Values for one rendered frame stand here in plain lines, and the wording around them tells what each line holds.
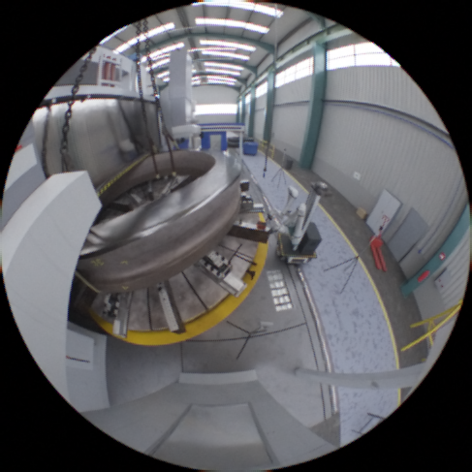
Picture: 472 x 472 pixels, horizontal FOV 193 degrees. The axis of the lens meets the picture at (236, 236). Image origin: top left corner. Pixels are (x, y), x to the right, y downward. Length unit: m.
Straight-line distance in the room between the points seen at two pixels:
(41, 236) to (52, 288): 0.22
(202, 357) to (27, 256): 2.55
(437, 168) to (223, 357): 8.50
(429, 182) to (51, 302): 8.03
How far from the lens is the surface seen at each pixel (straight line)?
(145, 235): 1.53
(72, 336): 2.75
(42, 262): 0.78
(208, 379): 2.66
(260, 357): 2.70
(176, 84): 6.35
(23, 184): 1.23
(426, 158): 7.48
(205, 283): 2.59
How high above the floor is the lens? 2.64
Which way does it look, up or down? 46 degrees down
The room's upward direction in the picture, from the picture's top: 3 degrees clockwise
